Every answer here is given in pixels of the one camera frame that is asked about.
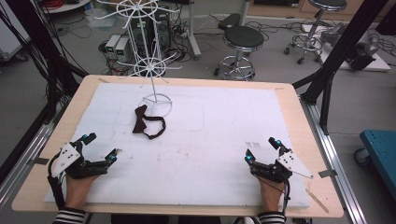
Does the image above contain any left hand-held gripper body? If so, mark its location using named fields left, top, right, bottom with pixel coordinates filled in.
left=50, top=140, right=109, bottom=180

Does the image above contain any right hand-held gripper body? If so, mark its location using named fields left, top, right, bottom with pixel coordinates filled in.
left=249, top=147, right=315, bottom=184

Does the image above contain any dark red bow tie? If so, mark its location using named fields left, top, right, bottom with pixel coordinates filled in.
left=132, top=104, right=167, bottom=141

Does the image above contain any white wire display rack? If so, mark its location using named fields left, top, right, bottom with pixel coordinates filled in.
left=94, top=0, right=183, bottom=119

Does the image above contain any person's right hand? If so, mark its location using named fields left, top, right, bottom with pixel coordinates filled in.
left=258, top=176, right=287, bottom=215

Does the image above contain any person's left hand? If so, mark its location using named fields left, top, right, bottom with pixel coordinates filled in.
left=64, top=175, right=101, bottom=210

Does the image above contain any grey tape strip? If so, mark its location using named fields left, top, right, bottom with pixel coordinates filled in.
left=30, top=156, right=50, bottom=166
left=318, top=169, right=338, bottom=179

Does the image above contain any flat wooden stick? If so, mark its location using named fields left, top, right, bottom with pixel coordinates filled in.
left=304, top=188, right=330, bottom=215

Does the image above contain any white foam mat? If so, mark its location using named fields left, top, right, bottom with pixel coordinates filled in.
left=44, top=81, right=313, bottom=210

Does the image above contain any grey bench power supply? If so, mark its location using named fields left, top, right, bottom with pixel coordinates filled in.
left=104, top=34, right=121, bottom=61
left=114, top=36, right=132, bottom=63

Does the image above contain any blue wheeled cart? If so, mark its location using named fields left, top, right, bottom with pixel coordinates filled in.
left=354, top=129, right=396, bottom=202

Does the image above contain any black round stool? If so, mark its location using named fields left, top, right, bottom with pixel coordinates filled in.
left=213, top=24, right=265, bottom=82

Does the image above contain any black computer tower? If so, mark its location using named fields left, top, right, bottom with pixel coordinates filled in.
left=130, top=8, right=172, bottom=59

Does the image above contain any white floor board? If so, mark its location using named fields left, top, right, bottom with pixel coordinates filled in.
left=301, top=23, right=392, bottom=73

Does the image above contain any grey metal table leg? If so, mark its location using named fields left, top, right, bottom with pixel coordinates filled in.
left=186, top=0, right=203, bottom=61

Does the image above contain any grey round stool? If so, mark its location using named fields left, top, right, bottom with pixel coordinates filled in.
left=283, top=0, right=348, bottom=65

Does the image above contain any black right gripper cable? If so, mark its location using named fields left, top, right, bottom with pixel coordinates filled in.
left=280, top=179, right=292, bottom=217

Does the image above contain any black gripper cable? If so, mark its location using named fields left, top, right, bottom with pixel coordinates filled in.
left=280, top=179, right=292, bottom=217
left=47, top=151, right=67, bottom=210

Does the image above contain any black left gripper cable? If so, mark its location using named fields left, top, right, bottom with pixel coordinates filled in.
left=47, top=151, right=67, bottom=210

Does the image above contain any aluminium rail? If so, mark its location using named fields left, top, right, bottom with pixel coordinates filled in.
left=0, top=102, right=68, bottom=208
left=299, top=98, right=369, bottom=224

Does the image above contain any black metal frame post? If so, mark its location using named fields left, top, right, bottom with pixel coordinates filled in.
left=0, top=0, right=90, bottom=125
left=291, top=0, right=390, bottom=135

